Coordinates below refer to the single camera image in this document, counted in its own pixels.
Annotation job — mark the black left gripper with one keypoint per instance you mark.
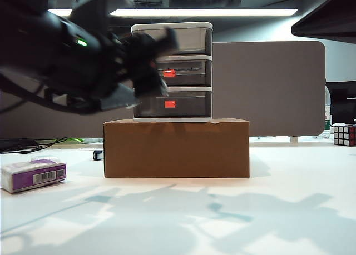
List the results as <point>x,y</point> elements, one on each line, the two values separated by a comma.
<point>142,60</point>

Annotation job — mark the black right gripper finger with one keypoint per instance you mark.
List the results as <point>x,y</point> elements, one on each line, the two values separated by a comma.
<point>333,19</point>

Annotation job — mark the white drawer cabinet frame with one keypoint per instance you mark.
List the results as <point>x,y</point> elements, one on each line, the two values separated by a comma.
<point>194,24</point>

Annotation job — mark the purple white napkin pack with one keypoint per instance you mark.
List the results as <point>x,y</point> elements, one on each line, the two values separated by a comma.
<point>25,178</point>

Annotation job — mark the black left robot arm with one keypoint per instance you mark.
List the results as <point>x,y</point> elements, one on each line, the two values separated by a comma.
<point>41,44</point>

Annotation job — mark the long ceiling light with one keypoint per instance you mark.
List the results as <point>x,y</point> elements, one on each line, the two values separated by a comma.
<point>208,12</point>

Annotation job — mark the brown cardboard box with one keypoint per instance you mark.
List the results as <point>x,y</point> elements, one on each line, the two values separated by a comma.
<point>178,149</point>

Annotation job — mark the grey desk partition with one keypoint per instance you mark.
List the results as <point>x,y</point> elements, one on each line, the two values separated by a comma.
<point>278,99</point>

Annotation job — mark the clear bottle green label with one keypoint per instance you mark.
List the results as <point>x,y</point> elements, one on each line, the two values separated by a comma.
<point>327,124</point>

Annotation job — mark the short ceiling light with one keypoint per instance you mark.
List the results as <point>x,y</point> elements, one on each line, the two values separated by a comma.
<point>59,12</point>

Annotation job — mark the small black clip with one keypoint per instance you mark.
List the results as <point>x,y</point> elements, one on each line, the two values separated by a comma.
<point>97,155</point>

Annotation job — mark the black rubiks cube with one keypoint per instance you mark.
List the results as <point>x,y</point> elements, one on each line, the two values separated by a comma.
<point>345,135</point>

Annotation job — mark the small green item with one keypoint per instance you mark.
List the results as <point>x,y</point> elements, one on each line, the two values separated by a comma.
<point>75,140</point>

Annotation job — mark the black flat pad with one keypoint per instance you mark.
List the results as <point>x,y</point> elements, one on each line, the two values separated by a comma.
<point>14,143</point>

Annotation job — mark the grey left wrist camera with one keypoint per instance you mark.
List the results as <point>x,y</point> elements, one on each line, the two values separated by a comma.
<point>122,98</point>

